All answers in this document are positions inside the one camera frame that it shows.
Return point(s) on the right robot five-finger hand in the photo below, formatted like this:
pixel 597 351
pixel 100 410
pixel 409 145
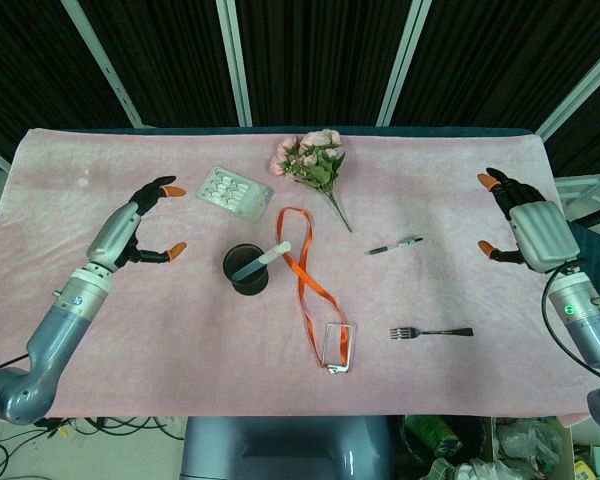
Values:
pixel 542 230

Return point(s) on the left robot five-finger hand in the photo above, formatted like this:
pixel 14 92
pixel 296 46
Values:
pixel 112 235

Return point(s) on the white plastic cylinder tube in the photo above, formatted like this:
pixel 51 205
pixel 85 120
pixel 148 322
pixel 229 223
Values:
pixel 267 257

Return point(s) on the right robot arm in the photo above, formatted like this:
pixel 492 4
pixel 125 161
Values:
pixel 590 325

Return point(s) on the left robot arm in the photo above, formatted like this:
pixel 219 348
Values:
pixel 55 330

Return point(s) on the grey metal rack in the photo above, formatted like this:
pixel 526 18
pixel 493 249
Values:
pixel 587 192

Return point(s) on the pink fleece table cloth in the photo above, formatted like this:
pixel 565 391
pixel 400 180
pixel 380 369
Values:
pixel 130 325

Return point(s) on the silver pill blister pack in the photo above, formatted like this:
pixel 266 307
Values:
pixel 227 192

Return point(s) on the black mesh pen cup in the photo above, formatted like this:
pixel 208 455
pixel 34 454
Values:
pixel 250 288

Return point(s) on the black gel pen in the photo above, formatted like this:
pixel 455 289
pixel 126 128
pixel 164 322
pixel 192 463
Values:
pixel 395 246

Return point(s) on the crumpled clear plastic bags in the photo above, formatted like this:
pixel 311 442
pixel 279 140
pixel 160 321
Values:
pixel 525 445

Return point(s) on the artificial pink flower bouquet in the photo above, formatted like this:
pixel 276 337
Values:
pixel 320 165

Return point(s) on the green plastic bag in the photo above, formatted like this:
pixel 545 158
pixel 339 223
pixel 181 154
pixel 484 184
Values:
pixel 432 432

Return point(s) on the clear badge holder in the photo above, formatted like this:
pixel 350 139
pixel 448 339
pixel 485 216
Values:
pixel 337 369

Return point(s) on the blue-grey robot torso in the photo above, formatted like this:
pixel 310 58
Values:
pixel 280 450

